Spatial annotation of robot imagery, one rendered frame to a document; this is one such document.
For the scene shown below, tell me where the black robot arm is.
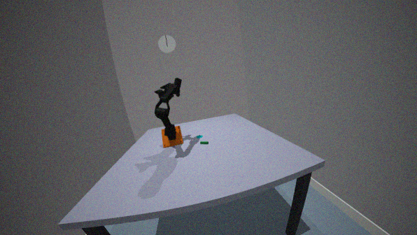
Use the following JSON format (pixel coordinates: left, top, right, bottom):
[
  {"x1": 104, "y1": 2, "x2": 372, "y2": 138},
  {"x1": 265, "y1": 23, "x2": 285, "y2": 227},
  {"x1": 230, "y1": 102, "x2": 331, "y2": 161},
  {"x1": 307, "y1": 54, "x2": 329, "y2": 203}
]
[{"x1": 155, "y1": 78, "x2": 182, "y2": 141}]

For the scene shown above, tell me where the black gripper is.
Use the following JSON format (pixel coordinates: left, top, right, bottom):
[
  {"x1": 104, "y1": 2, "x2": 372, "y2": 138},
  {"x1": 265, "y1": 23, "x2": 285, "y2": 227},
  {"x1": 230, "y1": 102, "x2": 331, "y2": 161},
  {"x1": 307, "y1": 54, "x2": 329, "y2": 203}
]
[{"x1": 155, "y1": 83, "x2": 171, "y2": 98}]

